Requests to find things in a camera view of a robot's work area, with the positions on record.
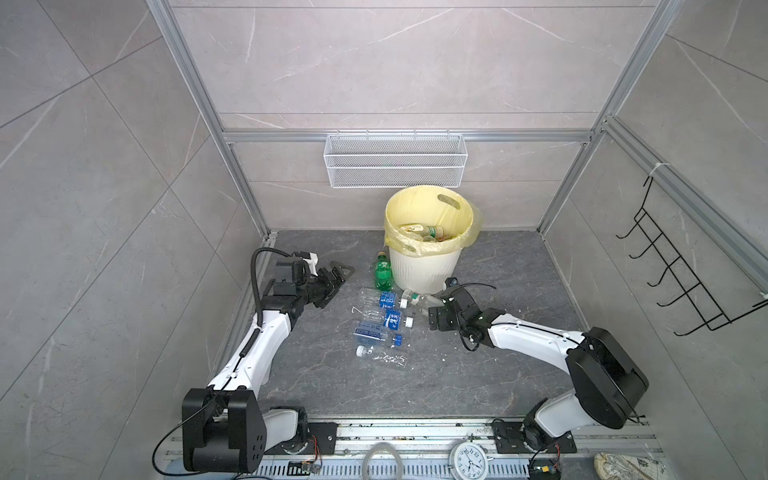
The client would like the white wire mesh basket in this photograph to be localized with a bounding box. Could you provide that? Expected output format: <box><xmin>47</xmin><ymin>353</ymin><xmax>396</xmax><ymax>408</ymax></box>
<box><xmin>323</xmin><ymin>133</ymin><xmax>468</xmax><ymax>189</ymax></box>

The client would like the black wire hook rack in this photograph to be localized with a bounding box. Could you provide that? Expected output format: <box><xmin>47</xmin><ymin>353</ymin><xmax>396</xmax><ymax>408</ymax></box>
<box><xmin>615</xmin><ymin>175</ymin><xmax>767</xmax><ymax>338</ymax></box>

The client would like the white analog clock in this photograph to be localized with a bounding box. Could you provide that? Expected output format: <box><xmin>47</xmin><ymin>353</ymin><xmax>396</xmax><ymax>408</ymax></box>
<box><xmin>449</xmin><ymin>441</ymin><xmax>489</xmax><ymax>480</ymax></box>

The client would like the clear square bottle green ring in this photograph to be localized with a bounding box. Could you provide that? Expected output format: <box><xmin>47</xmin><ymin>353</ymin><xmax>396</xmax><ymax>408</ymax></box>
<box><xmin>403</xmin><ymin>290</ymin><xmax>445</xmax><ymax>313</ymax></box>

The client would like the green bottle near bin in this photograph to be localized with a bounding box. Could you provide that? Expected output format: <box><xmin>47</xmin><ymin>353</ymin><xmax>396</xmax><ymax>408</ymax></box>
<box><xmin>374</xmin><ymin>251</ymin><xmax>394</xmax><ymax>291</ymax></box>

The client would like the blue label bottle white cap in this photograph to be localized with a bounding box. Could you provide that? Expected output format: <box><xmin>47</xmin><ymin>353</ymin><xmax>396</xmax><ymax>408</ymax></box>
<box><xmin>358</xmin><ymin>288</ymin><xmax>410</xmax><ymax>310</ymax></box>

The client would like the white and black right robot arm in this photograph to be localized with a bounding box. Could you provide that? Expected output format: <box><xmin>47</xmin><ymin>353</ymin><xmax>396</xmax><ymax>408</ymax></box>
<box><xmin>428</xmin><ymin>277</ymin><xmax>649</xmax><ymax>451</ymax></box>

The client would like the crushed clear bottle white cap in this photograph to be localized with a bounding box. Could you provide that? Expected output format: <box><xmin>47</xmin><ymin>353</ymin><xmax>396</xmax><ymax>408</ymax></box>
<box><xmin>355</xmin><ymin>345</ymin><xmax>408</xmax><ymax>370</ymax></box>

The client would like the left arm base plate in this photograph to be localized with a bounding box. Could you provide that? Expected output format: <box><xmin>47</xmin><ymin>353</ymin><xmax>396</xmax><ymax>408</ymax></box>
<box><xmin>265</xmin><ymin>422</ymin><xmax>339</xmax><ymax>456</ymax></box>

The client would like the white bin with yellow bag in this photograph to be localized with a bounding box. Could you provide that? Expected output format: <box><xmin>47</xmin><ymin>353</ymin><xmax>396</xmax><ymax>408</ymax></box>
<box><xmin>384</xmin><ymin>185</ymin><xmax>483</xmax><ymax>295</ymax></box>

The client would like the clear bottle green label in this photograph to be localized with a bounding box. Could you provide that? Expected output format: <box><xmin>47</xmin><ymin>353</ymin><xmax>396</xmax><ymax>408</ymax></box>
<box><xmin>399</xmin><ymin>223</ymin><xmax>445</xmax><ymax>242</ymax></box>

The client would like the clear tube loop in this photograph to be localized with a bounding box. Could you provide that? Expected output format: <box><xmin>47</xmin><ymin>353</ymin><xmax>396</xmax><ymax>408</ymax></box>
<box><xmin>360</xmin><ymin>442</ymin><xmax>405</xmax><ymax>480</ymax></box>

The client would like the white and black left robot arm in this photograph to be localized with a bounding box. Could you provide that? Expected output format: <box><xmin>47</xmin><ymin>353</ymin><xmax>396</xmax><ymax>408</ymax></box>
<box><xmin>152</xmin><ymin>248</ymin><xmax>355</xmax><ymax>479</ymax></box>

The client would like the clear bottle blue cap bottom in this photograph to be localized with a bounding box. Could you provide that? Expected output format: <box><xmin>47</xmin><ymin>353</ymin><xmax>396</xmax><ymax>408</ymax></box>
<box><xmin>353</xmin><ymin>321</ymin><xmax>404</xmax><ymax>348</ymax></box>

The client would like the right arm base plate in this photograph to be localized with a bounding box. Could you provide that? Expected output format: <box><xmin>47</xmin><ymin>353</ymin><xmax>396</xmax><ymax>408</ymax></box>
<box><xmin>490</xmin><ymin>418</ymin><xmax>577</xmax><ymax>454</ymax></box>

